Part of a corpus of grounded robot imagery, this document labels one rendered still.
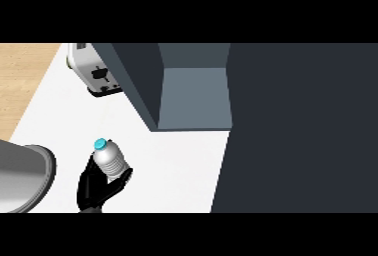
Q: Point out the white toaster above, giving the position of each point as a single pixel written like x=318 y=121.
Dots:
x=93 y=70

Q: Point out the clear water bottle blue cap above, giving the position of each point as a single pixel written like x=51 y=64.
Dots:
x=110 y=160

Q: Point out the dark grey cabinet door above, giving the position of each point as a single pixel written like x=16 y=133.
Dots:
x=299 y=130

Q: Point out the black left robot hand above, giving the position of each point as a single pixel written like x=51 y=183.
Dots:
x=90 y=190

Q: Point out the dark grey cabinet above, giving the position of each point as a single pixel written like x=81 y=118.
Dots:
x=191 y=96

